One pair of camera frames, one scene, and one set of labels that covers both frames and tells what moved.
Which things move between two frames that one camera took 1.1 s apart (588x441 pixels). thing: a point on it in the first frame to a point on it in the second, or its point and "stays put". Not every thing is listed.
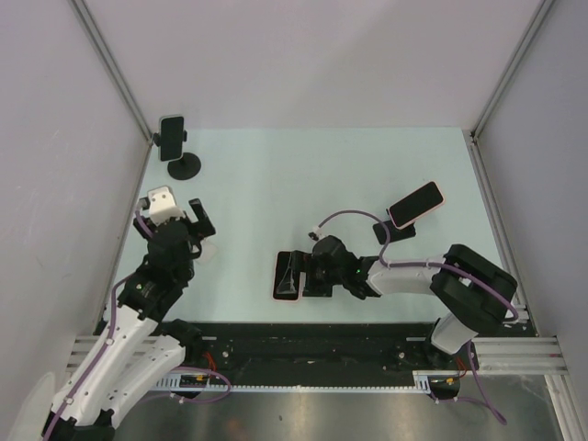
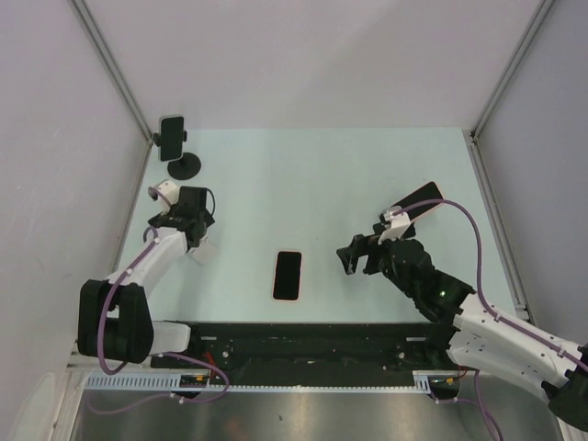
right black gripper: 306,263 to 368,244
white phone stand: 209,253 stays put
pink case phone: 287,277 stays put
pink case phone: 417,204 stays put
